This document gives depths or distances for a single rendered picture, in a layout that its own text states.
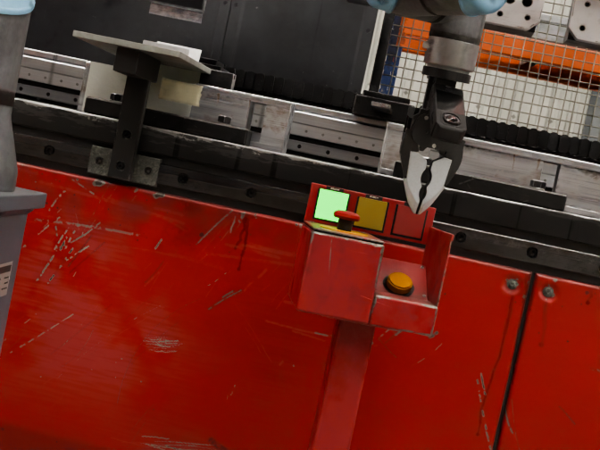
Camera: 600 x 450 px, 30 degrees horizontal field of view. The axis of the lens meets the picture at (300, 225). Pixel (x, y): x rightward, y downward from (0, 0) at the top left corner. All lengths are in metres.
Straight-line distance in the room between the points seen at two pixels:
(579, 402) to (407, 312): 0.45
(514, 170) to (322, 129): 0.46
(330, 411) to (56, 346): 0.57
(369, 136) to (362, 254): 0.73
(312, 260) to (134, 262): 0.48
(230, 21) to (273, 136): 0.63
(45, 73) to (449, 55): 1.06
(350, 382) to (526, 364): 0.38
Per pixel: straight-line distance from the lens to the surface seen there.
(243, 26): 2.61
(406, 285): 1.66
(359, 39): 2.57
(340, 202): 1.73
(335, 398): 1.66
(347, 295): 1.59
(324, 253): 1.58
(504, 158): 2.02
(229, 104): 2.05
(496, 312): 1.91
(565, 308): 1.92
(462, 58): 1.62
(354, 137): 2.29
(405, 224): 1.74
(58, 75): 2.41
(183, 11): 2.11
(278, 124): 2.03
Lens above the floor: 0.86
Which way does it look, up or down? 3 degrees down
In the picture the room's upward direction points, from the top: 12 degrees clockwise
